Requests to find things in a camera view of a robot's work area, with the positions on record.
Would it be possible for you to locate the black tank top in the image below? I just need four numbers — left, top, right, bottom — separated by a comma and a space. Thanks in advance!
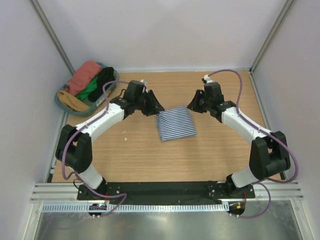
88, 67, 115, 102

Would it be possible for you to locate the pink tank top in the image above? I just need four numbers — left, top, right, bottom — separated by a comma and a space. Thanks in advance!
64, 60, 102, 96

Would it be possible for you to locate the corner aluminium post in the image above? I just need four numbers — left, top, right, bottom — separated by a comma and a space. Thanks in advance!
29, 0, 75, 75
249, 0, 296, 75

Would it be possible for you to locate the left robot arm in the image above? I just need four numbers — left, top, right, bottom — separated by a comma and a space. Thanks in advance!
55, 80, 164, 200

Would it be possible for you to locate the teal plastic laundry basket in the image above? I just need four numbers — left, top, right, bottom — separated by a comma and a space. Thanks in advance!
54, 62, 119, 117

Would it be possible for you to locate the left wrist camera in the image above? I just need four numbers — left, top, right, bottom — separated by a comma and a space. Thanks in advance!
140, 79, 148, 86

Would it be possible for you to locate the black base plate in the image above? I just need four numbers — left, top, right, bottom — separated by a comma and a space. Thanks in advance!
76, 181, 256, 205

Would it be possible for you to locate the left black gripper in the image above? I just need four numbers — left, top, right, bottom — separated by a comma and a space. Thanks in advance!
134, 90, 164, 117

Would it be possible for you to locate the green tank top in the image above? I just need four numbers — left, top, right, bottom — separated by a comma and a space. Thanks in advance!
75, 76, 98, 101

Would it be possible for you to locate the blue white striped tank top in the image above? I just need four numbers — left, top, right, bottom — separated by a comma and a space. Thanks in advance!
155, 105, 197, 142

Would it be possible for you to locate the slotted cable duct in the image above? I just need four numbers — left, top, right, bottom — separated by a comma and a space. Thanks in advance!
42, 202, 229, 213

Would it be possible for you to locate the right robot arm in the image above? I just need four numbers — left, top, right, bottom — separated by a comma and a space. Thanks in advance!
187, 82, 291, 198

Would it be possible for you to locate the aluminium frame rail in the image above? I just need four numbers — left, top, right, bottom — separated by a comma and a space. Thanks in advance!
29, 181, 304, 203

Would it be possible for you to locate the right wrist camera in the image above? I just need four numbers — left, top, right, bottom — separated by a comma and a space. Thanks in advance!
201, 74, 214, 84

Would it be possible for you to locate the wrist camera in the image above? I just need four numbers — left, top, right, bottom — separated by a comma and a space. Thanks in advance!
201, 74, 214, 84
140, 79, 148, 86

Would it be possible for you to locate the left corner aluminium post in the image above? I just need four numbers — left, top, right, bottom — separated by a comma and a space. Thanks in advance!
29, 0, 75, 75

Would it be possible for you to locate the right corner aluminium post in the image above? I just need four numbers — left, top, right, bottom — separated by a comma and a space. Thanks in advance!
249, 0, 296, 75

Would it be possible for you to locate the tan tank top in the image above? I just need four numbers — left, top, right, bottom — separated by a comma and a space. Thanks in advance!
57, 90, 90, 112

